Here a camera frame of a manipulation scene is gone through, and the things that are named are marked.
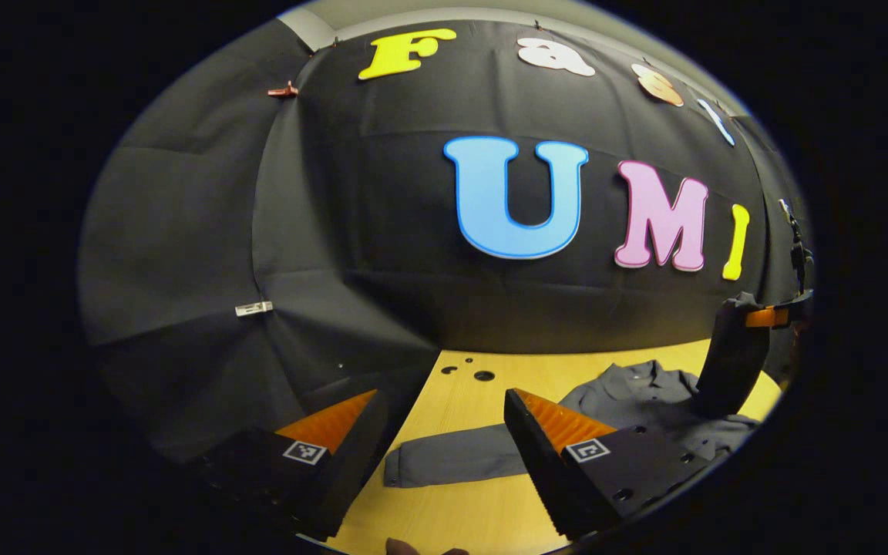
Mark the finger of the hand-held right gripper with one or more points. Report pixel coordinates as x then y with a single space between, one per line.
733 362

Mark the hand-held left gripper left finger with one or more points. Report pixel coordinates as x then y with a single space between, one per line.
355 470

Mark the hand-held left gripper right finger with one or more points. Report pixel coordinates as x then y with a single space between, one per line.
540 470

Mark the gray collared shirt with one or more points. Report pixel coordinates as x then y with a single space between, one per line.
644 397

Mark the small white cloth tag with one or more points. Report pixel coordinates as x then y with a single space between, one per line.
253 308

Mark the black backdrop cloth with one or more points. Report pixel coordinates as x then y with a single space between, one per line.
382 231

